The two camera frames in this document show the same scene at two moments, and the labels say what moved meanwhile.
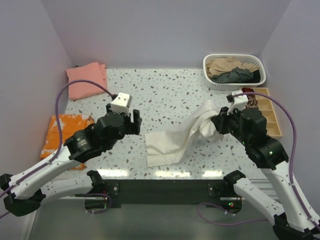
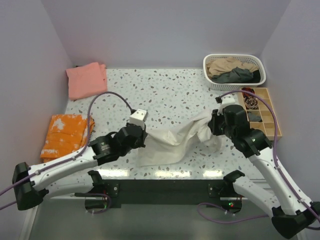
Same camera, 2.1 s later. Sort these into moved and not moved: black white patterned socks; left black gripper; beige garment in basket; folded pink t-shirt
Moved: left black gripper
Not moved: folded pink t-shirt; beige garment in basket; black white patterned socks
